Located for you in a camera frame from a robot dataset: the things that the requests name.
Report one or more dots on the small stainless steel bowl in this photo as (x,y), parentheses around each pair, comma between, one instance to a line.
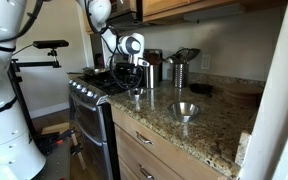
(183,111)
(137,94)

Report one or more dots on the stainless steel stove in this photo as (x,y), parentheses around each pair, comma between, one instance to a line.
(90,123)

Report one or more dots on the black camera stand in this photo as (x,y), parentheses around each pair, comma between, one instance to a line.
(17,86)

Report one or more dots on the metal ladle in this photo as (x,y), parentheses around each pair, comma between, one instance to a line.
(170,60)

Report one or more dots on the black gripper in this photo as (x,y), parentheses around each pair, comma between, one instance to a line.
(133,71)

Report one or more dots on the white wall outlet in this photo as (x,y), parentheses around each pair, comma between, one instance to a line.
(206,61)

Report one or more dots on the steel frying pan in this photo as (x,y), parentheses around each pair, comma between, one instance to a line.
(95,70)

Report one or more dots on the kitchen base cabinet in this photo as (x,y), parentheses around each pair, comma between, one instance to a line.
(157,156)

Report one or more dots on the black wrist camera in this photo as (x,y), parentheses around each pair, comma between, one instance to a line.
(121,68)

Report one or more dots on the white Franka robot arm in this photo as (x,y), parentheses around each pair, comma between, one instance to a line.
(4,133)

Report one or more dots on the black red clamp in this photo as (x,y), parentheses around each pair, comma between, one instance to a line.
(60,136)

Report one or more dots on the perforated steel utensil holder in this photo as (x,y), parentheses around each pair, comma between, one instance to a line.
(153,76)
(180,75)

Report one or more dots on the wooden wall cabinet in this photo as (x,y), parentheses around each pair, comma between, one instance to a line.
(197,5)

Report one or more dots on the black stereo camera bar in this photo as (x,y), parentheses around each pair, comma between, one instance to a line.
(50,44)

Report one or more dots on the stack of round wooden trivets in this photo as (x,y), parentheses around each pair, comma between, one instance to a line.
(242,95)

